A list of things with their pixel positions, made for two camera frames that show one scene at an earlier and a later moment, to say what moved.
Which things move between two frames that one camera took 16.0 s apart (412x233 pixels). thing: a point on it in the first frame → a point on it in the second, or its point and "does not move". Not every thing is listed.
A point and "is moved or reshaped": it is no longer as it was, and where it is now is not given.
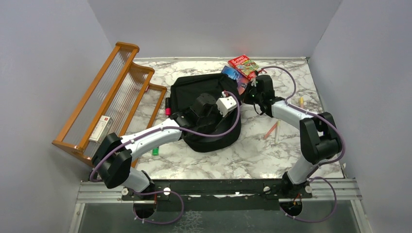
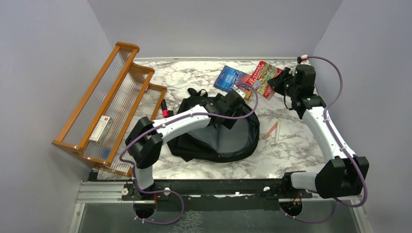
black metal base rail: (251, 195) does not move
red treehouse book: (246, 65) is moved or reshaped
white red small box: (101, 129) does not move
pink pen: (272, 128) does not move
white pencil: (276, 137) does not move
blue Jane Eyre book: (242, 81) does not move
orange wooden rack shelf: (121, 90) does not move
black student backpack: (184, 90) → (213, 141)
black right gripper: (246, 99) → (276, 82)
